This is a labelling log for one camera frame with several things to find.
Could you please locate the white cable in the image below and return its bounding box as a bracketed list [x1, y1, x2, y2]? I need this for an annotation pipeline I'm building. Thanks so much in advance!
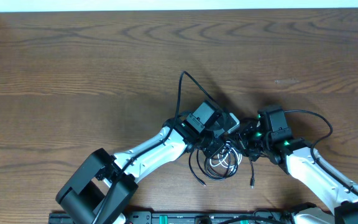
[209, 143, 242, 169]

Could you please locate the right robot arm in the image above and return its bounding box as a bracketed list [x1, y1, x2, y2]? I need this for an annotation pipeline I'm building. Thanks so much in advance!
[234, 105, 358, 223]

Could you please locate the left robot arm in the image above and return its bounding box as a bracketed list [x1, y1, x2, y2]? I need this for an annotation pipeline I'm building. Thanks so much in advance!
[55, 101, 239, 223]

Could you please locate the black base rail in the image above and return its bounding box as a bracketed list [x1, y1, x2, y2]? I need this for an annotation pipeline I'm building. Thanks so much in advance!
[48, 210, 295, 224]

